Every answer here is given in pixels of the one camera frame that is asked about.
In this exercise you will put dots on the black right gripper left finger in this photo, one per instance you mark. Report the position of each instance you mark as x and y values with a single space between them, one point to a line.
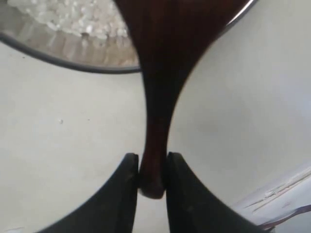
111 209

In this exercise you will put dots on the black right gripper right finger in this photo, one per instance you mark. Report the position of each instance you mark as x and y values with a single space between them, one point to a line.
192 208

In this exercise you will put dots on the dark red wooden spoon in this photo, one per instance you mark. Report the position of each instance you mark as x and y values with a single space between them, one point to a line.
169 36

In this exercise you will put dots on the steel bowl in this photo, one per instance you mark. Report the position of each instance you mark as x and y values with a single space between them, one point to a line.
84 53

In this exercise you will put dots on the white rice heap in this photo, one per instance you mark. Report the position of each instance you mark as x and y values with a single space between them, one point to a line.
97 18

